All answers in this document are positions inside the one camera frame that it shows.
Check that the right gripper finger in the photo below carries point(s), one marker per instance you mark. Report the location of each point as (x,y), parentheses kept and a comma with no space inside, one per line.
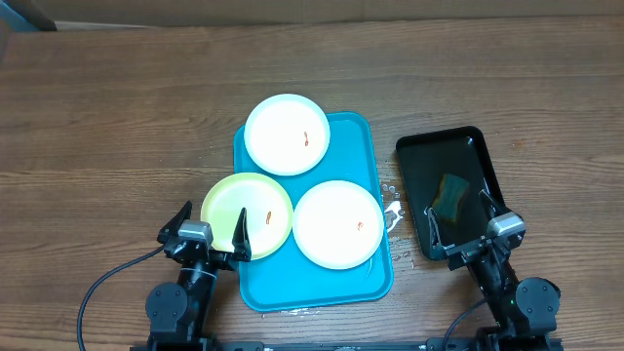
(437,251)
(495,211)

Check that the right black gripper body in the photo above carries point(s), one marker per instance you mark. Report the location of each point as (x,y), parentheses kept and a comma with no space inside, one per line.
(467,253)

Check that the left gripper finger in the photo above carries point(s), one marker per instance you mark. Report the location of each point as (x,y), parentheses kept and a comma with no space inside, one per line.
(171,228)
(240,239)

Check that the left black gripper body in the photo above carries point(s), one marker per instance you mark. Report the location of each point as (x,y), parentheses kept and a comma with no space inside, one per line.
(221,260)

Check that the green and yellow sponge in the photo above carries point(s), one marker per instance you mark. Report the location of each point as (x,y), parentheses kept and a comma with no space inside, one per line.
(452,192)

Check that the yellow-green plate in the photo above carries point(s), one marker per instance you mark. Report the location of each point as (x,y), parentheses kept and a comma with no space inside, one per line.
(268,206)

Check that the white pink plate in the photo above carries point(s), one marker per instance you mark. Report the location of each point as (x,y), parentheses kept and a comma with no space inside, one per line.
(338,225)

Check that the light blue plate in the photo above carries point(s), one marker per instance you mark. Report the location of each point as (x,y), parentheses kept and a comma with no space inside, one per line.
(287,134)

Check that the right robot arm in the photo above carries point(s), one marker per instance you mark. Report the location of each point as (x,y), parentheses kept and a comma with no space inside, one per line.
(524,310)

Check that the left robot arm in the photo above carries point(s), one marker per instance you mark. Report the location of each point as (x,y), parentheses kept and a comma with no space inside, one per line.
(177,311)

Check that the teal plastic tray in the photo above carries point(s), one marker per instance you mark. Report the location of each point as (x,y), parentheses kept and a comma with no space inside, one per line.
(287,279)

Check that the black plastic tray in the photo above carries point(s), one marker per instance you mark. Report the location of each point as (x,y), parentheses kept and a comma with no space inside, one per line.
(424,158)

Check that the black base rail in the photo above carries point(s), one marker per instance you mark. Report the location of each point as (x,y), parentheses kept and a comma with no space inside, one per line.
(341,346)

